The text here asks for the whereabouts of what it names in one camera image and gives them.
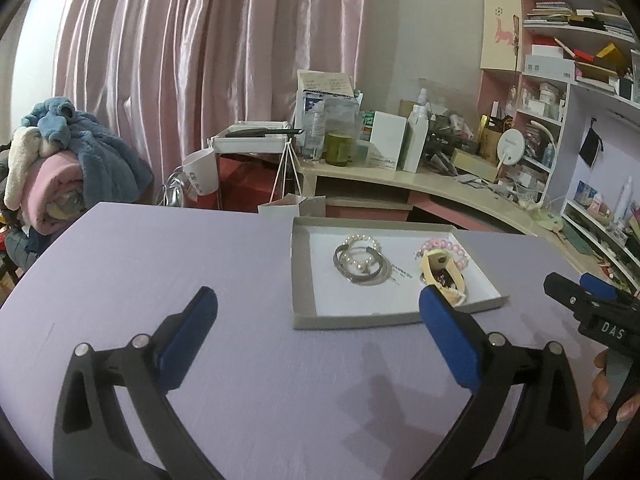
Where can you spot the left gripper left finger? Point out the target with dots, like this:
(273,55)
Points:
(91,437)

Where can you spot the white paper cup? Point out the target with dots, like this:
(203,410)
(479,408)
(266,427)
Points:
(201,169)

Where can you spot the grey cardboard tray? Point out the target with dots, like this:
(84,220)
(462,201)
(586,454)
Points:
(349,274)

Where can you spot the white paper shopping bag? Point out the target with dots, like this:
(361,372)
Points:
(286,199)

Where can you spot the white lotion bottle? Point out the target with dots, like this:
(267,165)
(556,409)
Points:
(416,133)

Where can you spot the round white mirror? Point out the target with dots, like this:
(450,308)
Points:
(511,147)

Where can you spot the pink white bookshelf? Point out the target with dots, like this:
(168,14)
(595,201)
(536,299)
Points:
(559,72)

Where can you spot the pink folded blanket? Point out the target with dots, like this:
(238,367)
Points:
(45,184)

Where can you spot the clear plastic water bottle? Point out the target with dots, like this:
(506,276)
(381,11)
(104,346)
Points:
(316,130)

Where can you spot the black hair straightener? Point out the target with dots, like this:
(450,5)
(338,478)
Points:
(256,133)

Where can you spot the green glass jar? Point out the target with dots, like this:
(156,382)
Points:
(337,149)

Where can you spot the curved beige desk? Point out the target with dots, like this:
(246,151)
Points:
(380,194)

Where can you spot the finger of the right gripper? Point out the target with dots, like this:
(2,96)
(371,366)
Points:
(571,295)
(603,290)

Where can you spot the pink satin curtain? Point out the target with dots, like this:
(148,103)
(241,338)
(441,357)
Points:
(166,75)

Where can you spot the blue fleece blanket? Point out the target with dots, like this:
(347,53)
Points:
(111,170)

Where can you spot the white carton box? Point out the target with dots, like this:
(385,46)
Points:
(386,137)

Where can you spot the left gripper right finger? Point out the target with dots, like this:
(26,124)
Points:
(545,439)

